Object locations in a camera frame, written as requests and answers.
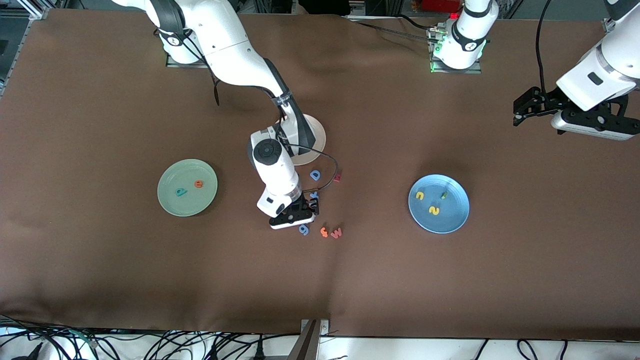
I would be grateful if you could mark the brown table cloth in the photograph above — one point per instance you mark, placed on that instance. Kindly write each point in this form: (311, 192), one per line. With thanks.
(350, 280)

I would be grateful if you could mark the green round plate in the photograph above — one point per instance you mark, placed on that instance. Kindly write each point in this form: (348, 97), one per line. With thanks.
(187, 205)

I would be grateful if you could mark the dark red letter w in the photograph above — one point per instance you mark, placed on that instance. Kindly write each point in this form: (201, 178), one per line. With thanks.
(336, 233)

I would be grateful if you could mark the black camera bracket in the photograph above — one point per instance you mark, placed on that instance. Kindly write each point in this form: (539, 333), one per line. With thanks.
(602, 121)
(292, 215)

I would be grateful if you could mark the grey metal bracket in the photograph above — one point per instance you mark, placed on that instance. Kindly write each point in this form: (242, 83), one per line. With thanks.
(325, 326)

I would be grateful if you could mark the red box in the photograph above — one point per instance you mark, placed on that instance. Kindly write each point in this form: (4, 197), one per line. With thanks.
(440, 5)

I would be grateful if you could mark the aluminium frame rail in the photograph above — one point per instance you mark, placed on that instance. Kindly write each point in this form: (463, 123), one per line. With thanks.
(37, 13)
(609, 24)

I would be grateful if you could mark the black power plug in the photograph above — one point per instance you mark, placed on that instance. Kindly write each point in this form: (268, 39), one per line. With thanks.
(258, 352)

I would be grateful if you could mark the dark brown post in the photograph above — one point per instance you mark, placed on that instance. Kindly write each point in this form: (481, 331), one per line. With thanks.
(305, 345)

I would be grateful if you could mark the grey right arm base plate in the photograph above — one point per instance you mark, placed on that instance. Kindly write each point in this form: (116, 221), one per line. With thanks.
(172, 64)

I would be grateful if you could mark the white round plate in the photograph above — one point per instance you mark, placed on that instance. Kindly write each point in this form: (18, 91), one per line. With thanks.
(305, 159)

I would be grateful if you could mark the blue round plate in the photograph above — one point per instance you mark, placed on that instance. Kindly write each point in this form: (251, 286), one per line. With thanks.
(450, 220)

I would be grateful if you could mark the black right camera bracket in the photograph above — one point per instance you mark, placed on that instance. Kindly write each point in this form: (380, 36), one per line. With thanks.
(292, 215)

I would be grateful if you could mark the teal letter p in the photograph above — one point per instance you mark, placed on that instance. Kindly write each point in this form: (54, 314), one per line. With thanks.
(178, 192)

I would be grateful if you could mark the blue letter D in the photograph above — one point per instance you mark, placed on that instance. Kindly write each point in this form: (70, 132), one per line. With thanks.
(311, 174)

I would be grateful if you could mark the blue letter g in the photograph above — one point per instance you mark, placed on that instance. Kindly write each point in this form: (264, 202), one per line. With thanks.
(303, 233)

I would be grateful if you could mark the dark red letter h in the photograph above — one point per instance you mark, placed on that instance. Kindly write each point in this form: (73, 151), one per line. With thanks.
(337, 177)

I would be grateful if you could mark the black left camera bracket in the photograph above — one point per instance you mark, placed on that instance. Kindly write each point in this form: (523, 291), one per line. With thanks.
(602, 121)

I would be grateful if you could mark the yellow letter s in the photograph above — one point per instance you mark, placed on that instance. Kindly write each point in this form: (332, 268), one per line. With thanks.
(434, 210)

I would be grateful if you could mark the grey left arm base plate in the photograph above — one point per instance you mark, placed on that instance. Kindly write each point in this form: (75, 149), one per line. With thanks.
(474, 71)

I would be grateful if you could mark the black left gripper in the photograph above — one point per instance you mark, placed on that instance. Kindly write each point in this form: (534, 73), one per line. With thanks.
(544, 99)

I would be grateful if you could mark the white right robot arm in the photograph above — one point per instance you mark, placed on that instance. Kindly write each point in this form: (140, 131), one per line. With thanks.
(230, 45)

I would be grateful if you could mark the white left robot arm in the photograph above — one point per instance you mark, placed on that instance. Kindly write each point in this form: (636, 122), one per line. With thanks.
(600, 75)

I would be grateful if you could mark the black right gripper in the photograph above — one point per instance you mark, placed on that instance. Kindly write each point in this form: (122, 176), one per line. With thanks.
(308, 202)

